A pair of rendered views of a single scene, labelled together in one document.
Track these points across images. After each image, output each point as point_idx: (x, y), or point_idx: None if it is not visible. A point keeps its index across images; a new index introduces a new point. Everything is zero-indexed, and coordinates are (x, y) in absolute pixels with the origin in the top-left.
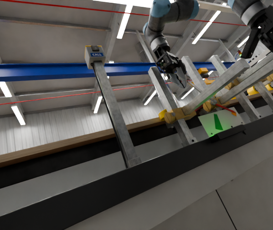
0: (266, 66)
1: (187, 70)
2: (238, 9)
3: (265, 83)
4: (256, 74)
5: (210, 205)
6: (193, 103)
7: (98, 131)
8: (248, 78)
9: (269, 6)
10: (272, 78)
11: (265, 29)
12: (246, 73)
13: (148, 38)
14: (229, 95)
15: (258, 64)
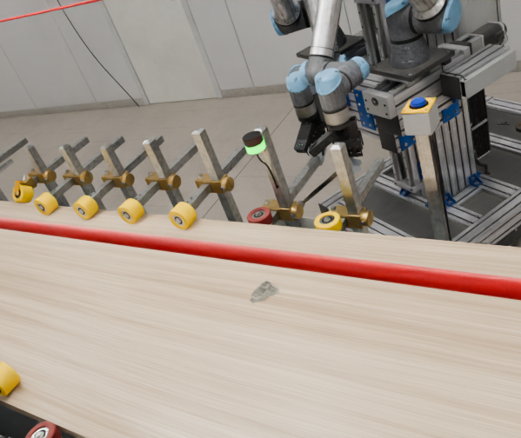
0: (314, 164)
1: (270, 153)
2: (308, 96)
3: (106, 190)
4: (310, 171)
5: None
6: (360, 199)
7: (438, 240)
8: (305, 175)
9: (317, 109)
10: (132, 181)
11: (320, 129)
12: (226, 168)
13: (343, 96)
14: (293, 195)
15: (236, 158)
